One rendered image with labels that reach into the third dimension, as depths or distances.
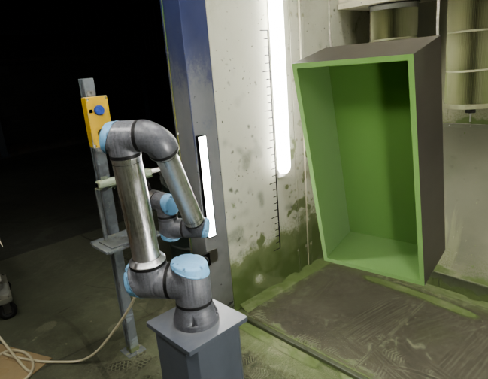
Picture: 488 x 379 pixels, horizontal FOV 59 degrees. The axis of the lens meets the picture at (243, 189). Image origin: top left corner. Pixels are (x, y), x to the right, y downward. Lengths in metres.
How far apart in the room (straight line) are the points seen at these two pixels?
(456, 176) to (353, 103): 1.20
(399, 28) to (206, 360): 2.55
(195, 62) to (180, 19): 0.23
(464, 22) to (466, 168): 1.00
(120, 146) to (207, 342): 0.81
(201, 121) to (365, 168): 1.01
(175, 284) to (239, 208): 1.16
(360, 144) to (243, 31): 0.97
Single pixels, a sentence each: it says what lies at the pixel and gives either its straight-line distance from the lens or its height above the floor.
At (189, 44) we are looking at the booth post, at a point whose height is 1.77.
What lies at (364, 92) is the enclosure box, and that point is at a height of 1.45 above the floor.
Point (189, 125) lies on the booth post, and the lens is 2.51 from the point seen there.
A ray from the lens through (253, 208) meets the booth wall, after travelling 2.89.
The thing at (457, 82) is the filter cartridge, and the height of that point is 1.43.
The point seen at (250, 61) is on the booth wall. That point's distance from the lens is 2.79.
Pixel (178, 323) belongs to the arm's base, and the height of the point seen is 0.67.
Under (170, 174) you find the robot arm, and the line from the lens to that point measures 1.66.
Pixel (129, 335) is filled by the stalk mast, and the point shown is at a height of 0.13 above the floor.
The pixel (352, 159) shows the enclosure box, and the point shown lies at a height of 1.04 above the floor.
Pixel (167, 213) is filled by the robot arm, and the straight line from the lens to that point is 1.94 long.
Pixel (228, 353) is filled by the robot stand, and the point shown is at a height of 0.52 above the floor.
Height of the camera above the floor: 1.65
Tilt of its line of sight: 16 degrees down
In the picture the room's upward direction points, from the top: 5 degrees counter-clockwise
